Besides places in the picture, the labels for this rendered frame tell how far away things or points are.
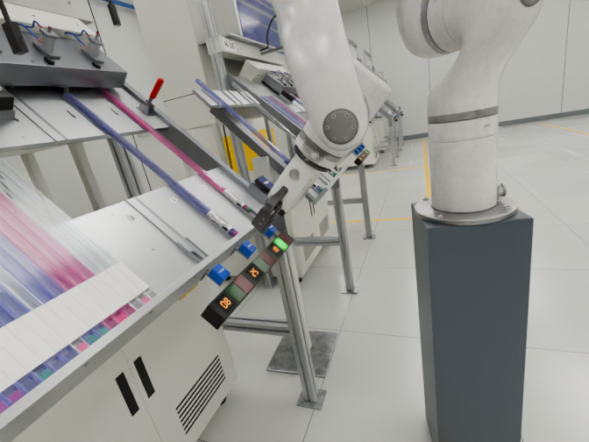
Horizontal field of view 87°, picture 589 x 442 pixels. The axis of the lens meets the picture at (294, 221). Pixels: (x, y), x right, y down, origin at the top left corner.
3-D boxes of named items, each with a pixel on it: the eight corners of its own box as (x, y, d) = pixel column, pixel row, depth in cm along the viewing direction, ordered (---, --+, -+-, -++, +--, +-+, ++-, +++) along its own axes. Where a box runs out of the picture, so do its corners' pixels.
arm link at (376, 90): (341, 165, 50) (344, 149, 58) (398, 91, 43) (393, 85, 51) (298, 134, 49) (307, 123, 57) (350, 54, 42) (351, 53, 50)
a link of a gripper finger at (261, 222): (275, 214, 53) (257, 239, 57) (282, 208, 56) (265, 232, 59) (261, 202, 53) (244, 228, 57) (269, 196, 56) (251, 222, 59)
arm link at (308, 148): (335, 162, 49) (324, 176, 51) (346, 153, 57) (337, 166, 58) (294, 130, 50) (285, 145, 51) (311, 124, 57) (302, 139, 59)
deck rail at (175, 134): (268, 224, 88) (280, 208, 85) (266, 225, 87) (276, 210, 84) (85, 72, 92) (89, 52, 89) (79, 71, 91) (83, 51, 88)
